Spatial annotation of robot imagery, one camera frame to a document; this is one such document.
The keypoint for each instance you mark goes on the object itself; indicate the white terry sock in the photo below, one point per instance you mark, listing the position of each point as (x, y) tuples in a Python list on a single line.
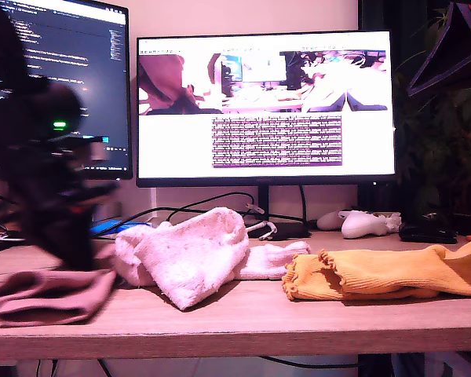
[(276, 261), (196, 259)]

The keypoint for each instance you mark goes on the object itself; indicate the orange frilled sock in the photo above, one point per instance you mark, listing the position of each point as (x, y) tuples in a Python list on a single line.
[(306, 279), (396, 271)]

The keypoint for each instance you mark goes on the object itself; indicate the blue pouch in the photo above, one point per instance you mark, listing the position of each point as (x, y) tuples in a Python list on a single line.
[(117, 228)]

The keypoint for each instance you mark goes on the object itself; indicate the green houseplant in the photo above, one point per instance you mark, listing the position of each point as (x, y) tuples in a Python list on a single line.
[(447, 157)]

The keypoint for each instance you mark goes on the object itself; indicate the white screen monitor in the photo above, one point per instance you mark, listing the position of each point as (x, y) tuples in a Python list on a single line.
[(369, 137)]

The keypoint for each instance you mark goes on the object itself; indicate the small white crumpled object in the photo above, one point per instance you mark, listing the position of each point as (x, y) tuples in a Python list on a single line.
[(393, 223)]

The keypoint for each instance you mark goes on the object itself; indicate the black wallet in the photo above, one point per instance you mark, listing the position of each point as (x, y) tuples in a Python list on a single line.
[(428, 233)]

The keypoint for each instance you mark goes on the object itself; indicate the dark code screen monitor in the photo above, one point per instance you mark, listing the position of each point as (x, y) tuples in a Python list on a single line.
[(102, 59)]

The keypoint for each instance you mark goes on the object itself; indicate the clear plug connector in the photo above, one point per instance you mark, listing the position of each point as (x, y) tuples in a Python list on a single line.
[(255, 209)]

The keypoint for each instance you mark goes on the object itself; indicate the white game controller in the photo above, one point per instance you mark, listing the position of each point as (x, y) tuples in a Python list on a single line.
[(361, 225)]

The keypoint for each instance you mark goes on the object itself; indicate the beige game controller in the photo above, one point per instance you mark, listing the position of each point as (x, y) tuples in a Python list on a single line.
[(329, 222)]

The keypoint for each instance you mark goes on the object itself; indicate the black monitor stand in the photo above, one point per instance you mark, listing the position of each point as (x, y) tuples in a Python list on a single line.
[(278, 231)]

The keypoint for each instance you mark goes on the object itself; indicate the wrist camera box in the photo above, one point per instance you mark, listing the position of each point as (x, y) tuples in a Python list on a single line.
[(98, 151)]

